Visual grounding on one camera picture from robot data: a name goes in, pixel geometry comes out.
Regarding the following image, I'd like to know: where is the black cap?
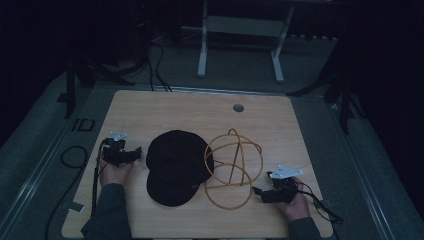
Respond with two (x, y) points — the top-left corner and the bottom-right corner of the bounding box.
(145, 129), (216, 208)

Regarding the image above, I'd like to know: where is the bundle of black cables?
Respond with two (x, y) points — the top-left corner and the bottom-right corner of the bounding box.
(145, 42), (174, 93)

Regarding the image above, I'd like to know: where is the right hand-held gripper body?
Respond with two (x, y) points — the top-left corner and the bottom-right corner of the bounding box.
(266, 165), (300, 205)

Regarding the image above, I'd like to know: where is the yellow wire hat stand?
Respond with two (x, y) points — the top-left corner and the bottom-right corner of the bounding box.
(203, 128), (264, 211)

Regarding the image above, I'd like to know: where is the left hand-held gripper cable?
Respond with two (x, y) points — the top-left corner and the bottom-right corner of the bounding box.
(90, 139), (110, 217)

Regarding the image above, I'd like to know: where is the hand-held gripper cable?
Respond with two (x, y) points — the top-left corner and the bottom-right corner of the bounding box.
(298, 182), (345, 225)
(90, 139), (110, 217)

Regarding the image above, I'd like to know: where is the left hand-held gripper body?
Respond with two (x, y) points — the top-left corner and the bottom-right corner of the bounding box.
(101, 130), (132, 168)

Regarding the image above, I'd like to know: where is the black floor cable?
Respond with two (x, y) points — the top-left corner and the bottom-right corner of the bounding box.
(44, 145), (90, 240)

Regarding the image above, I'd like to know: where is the black tripod stand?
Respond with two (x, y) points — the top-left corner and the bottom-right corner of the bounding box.
(285, 63), (366, 135)
(55, 54), (149, 120)

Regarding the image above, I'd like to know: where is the right hand-held gripper cable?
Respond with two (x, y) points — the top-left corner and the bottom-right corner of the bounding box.
(298, 182), (345, 225)

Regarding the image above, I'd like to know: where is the person's right hand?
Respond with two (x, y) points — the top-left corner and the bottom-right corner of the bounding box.
(275, 177), (312, 222)

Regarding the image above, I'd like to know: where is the white metal frame stand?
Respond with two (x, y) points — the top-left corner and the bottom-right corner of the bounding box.
(196, 0), (297, 84)

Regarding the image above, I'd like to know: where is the person's left hand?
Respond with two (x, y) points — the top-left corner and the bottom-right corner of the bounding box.
(98, 155), (135, 188)

